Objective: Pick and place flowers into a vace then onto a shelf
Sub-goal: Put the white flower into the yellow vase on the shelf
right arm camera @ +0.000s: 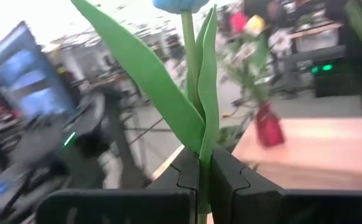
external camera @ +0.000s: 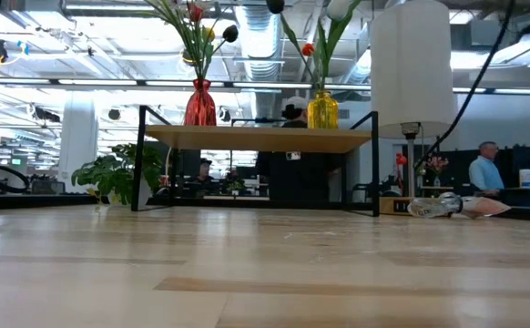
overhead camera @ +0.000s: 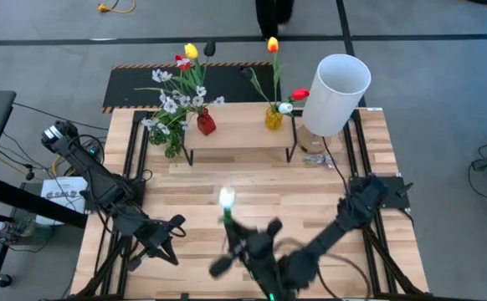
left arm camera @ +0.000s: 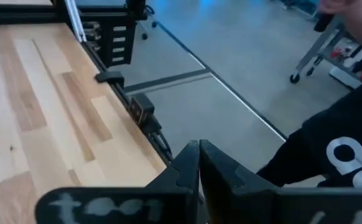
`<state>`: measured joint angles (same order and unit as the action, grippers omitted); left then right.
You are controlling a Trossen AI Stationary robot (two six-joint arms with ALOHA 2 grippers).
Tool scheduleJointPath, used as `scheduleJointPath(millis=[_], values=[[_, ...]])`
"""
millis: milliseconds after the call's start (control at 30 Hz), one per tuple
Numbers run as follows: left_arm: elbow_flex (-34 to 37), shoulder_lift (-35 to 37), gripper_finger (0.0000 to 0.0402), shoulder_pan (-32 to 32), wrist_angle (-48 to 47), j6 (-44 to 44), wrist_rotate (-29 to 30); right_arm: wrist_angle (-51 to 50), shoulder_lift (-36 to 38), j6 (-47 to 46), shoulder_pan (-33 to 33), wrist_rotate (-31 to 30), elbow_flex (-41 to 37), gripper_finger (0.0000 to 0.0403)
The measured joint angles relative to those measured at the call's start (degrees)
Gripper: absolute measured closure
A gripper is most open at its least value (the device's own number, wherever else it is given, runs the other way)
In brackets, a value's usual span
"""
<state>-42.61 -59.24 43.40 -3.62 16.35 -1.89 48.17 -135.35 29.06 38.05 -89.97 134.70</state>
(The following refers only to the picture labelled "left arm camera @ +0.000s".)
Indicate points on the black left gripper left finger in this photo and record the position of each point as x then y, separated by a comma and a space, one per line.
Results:
112, 205

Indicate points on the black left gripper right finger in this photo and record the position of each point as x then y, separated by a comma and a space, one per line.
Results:
277, 205

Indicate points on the person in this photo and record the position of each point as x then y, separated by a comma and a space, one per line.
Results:
339, 149

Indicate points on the grey wheeled cart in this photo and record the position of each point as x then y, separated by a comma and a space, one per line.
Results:
321, 46

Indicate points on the black slotted panel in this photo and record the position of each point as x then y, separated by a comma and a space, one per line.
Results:
118, 40

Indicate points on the person's hand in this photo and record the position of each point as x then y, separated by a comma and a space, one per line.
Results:
352, 15

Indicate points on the black depth camera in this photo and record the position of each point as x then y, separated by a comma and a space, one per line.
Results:
141, 109

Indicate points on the black rail bracket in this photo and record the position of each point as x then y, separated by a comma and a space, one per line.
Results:
109, 76

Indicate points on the black aluminium mount frame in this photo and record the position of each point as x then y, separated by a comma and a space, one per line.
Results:
19, 14

